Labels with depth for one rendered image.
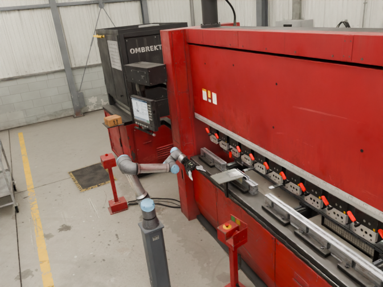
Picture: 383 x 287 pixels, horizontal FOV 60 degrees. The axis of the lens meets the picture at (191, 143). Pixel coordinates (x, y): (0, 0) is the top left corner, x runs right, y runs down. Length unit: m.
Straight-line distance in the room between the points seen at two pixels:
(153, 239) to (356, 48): 2.11
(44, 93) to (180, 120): 6.34
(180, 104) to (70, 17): 6.31
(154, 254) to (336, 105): 1.95
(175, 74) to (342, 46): 2.03
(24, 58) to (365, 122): 8.47
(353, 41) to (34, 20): 8.33
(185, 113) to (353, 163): 2.12
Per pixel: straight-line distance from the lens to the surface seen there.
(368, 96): 1.90
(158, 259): 3.13
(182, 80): 3.61
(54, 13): 9.29
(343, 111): 2.02
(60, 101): 9.68
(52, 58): 9.51
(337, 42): 1.97
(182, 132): 3.74
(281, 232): 2.66
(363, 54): 1.87
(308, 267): 2.57
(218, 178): 3.11
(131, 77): 3.93
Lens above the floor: 2.49
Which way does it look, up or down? 22 degrees down
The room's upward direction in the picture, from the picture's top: 5 degrees counter-clockwise
